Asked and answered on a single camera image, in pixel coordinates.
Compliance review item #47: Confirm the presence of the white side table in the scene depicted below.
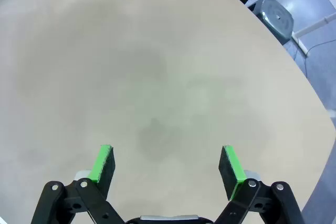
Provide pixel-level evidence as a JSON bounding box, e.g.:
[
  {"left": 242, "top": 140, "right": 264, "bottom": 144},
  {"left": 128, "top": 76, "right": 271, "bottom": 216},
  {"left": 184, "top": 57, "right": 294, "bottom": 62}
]
[{"left": 290, "top": 11, "right": 336, "bottom": 57}]

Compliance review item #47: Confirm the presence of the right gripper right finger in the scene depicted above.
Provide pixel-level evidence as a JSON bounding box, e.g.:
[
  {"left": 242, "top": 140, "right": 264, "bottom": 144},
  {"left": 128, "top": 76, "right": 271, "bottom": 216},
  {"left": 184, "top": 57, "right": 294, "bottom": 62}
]
[{"left": 213, "top": 144, "right": 306, "bottom": 224}]

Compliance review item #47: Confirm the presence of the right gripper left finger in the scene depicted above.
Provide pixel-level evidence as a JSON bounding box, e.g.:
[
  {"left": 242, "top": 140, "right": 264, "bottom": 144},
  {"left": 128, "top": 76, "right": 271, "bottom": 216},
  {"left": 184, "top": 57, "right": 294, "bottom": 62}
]
[{"left": 30, "top": 144, "right": 127, "bottom": 224}]

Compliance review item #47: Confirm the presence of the dark metal stand base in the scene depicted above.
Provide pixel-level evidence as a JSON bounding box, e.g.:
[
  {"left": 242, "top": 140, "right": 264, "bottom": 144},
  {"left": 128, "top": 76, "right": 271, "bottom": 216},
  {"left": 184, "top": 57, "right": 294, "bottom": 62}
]
[{"left": 247, "top": 0, "right": 295, "bottom": 46}]

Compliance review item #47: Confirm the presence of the thin floor cable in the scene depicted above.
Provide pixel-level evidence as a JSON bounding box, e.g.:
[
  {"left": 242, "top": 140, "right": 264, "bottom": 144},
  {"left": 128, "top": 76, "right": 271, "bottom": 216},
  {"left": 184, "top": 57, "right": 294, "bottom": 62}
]
[{"left": 293, "top": 39, "right": 336, "bottom": 78}]

